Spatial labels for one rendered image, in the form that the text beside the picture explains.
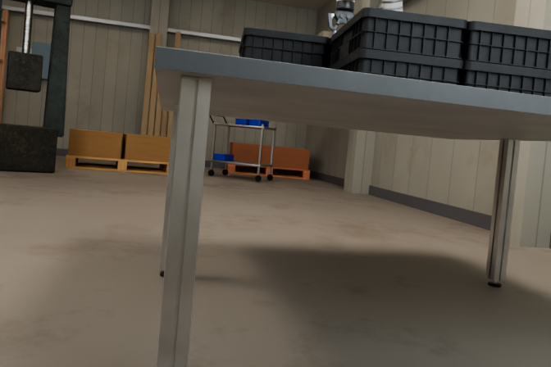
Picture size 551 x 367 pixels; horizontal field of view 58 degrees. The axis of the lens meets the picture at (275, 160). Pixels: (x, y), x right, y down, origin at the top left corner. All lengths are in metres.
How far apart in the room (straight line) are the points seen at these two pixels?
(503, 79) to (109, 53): 8.40
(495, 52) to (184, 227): 0.99
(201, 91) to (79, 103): 8.49
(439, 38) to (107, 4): 8.50
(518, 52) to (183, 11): 8.36
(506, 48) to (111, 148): 5.78
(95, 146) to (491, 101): 6.02
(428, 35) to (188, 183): 0.80
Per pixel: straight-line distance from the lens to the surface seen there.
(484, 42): 1.53
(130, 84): 9.38
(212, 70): 0.94
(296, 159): 8.27
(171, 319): 1.05
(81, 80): 9.48
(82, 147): 6.82
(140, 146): 6.80
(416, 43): 1.45
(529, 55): 1.59
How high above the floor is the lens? 0.54
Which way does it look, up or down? 2 degrees down
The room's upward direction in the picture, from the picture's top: 5 degrees clockwise
